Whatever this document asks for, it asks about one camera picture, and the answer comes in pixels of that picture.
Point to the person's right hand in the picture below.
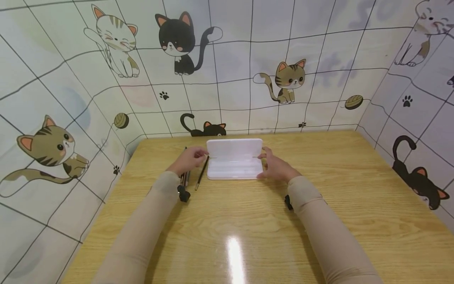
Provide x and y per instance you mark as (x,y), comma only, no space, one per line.
(280,169)

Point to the person's left hand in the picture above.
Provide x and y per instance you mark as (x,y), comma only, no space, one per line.
(185,161)

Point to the person's left fingers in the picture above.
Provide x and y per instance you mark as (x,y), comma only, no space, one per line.
(195,165)

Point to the person's right fingers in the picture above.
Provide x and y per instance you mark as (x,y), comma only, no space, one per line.
(263,174)

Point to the person's left thumb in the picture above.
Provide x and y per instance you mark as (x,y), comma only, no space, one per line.
(201,153)

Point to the person's right thumb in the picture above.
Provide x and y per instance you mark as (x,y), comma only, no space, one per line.
(264,153)

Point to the white plastic case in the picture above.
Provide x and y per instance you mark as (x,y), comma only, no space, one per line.
(234,159)

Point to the person's left forearm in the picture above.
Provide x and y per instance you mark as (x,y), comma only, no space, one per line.
(142,232)

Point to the person's right forearm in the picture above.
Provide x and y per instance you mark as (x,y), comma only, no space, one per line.
(330,236)

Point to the thin black pen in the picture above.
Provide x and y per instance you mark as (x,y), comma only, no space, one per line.
(201,173)

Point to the grey pen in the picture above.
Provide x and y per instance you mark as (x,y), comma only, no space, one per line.
(187,178)

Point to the dark pen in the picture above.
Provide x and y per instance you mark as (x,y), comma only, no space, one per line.
(183,179)

